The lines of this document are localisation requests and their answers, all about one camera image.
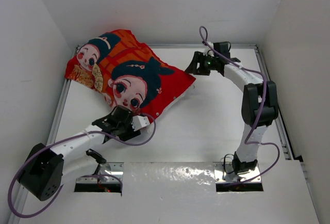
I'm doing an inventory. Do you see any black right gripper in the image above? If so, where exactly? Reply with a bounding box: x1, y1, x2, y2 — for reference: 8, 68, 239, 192
185, 51, 218, 76

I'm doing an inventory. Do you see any white pillow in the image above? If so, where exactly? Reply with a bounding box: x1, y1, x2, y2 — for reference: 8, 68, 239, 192
155, 84, 195, 121

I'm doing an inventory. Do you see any red and pink pillowcase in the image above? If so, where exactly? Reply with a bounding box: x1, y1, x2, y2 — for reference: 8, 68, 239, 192
64, 29, 195, 119

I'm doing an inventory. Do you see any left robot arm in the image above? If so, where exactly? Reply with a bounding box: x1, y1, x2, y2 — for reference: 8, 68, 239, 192
17, 106, 150, 201

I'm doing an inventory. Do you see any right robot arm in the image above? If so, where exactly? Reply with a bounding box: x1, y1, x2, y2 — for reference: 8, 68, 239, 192
185, 41, 278, 175

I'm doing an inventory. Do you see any white front cover board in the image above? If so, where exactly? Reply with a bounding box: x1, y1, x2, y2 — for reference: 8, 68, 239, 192
25, 161, 318, 223

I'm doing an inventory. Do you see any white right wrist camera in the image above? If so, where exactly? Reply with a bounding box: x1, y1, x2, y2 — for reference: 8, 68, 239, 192
203, 41, 214, 57

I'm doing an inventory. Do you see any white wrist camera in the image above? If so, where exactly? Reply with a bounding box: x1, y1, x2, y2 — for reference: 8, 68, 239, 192
203, 41, 214, 57
131, 116, 150, 131

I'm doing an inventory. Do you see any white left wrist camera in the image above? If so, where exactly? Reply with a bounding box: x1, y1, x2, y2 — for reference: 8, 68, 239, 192
131, 116, 150, 131

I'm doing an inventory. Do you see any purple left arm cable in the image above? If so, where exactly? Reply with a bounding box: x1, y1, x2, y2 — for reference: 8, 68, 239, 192
7, 113, 157, 218

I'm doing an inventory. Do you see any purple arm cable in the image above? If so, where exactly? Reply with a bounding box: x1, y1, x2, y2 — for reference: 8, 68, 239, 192
7, 113, 157, 218
199, 25, 281, 185

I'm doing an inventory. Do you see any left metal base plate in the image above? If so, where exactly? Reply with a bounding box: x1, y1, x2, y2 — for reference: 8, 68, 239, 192
76, 163, 124, 184

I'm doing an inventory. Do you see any metal base plate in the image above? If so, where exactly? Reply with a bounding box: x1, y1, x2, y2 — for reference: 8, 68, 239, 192
213, 162, 262, 184
76, 163, 124, 184

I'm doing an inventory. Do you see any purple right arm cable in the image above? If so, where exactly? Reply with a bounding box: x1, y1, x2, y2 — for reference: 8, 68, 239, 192
199, 25, 281, 185

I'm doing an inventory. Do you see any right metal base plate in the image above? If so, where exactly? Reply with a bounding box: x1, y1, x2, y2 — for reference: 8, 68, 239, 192
213, 162, 262, 184

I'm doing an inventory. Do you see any aluminium table frame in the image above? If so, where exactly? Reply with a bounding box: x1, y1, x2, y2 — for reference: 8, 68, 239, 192
7, 43, 320, 224

